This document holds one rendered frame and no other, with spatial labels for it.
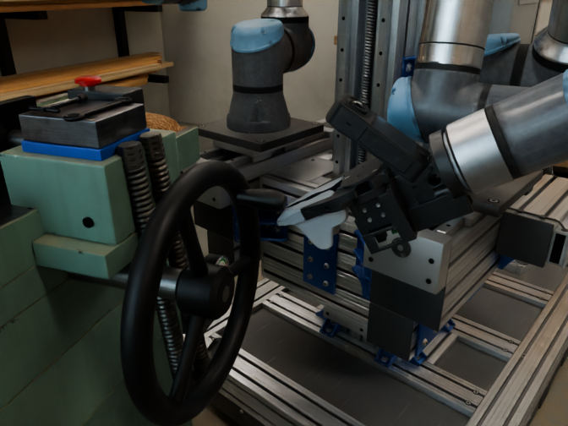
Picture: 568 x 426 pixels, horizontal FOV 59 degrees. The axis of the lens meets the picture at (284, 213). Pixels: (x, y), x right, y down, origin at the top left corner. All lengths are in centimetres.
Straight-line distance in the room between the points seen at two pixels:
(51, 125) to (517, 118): 45
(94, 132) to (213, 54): 383
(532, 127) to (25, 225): 50
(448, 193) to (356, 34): 61
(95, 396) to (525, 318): 128
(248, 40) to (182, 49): 340
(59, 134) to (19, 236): 12
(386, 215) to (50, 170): 35
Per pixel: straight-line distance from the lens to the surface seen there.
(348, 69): 109
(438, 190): 53
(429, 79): 61
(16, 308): 61
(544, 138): 49
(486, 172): 50
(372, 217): 54
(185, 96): 458
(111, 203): 54
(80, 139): 54
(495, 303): 173
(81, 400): 75
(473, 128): 50
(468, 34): 61
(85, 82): 63
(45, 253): 59
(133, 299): 44
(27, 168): 59
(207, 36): 435
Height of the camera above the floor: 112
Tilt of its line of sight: 25 degrees down
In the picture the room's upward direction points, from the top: straight up
